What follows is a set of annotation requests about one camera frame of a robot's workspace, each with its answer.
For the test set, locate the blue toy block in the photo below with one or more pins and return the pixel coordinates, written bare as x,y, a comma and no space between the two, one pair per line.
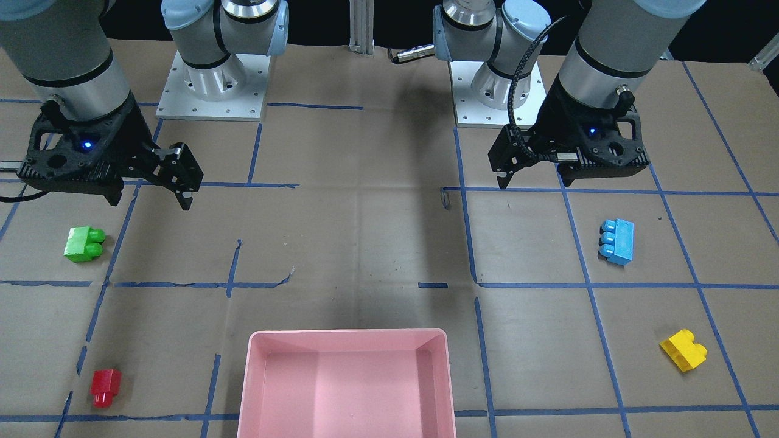
616,242

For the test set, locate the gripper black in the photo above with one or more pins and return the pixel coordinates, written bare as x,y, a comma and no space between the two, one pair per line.
549,129
131,141

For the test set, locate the green toy block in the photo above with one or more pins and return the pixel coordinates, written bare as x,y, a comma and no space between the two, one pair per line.
84,243

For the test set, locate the pink plastic box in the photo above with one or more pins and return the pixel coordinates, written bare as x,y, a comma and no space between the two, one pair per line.
348,383

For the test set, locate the yellow toy block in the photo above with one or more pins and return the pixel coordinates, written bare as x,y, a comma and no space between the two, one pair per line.
682,349

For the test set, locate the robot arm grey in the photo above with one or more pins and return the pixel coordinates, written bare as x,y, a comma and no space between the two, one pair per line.
618,43
60,48

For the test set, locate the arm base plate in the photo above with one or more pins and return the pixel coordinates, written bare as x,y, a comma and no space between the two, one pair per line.
234,91
480,96

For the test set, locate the aluminium frame post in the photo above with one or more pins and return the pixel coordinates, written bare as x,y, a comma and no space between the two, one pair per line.
361,38

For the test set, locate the red toy block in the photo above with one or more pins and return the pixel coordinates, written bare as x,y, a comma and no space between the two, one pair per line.
105,386

